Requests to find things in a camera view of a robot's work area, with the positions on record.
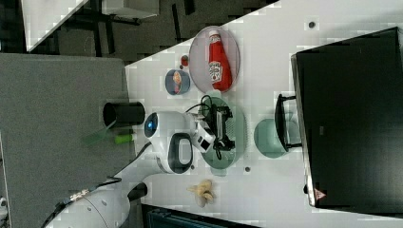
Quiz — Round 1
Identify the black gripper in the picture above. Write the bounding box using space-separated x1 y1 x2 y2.
207 105 235 151

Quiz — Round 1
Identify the green strainer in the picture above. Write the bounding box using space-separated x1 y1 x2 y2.
199 90 246 177

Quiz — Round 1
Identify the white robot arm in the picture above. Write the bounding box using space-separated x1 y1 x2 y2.
41 104 236 228

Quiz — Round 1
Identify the red ketchup bottle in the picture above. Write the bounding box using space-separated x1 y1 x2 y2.
208 30 233 91

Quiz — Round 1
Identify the blue bowl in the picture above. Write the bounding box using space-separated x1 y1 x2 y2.
164 69 190 95

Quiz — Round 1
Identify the toy watermelon slice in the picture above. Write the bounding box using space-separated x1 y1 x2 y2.
174 85 180 94

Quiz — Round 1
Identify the toy orange slice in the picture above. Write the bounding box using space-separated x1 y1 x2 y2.
173 71 182 86

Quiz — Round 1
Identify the pink plate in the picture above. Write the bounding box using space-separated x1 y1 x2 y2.
188 26 240 93

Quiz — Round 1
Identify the toy strawberry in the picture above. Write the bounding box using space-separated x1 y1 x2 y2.
181 55 189 67

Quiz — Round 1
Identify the peeled toy banana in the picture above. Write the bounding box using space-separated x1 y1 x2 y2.
187 180 214 208

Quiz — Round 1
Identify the black toaster oven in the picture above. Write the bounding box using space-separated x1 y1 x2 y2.
291 27 403 218

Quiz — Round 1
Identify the black cylinder post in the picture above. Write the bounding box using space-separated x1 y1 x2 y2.
103 102 145 128
127 182 148 201

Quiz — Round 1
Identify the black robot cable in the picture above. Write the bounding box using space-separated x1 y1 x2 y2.
39 142 152 228

